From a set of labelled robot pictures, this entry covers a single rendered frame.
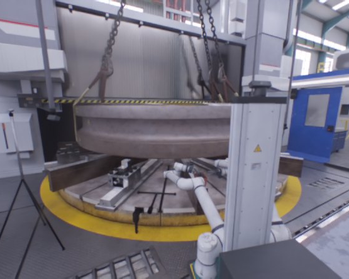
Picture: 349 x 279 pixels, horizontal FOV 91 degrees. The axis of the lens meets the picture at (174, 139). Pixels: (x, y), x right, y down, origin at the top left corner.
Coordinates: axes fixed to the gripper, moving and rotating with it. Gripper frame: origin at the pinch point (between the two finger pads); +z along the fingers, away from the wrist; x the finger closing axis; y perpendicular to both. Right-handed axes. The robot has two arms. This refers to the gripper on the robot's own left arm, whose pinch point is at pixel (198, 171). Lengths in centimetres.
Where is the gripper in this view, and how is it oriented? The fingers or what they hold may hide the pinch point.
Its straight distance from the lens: 236.6
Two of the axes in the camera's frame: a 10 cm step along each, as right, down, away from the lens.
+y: -2.2, 9.6, 1.6
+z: 9.5, 2.5, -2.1
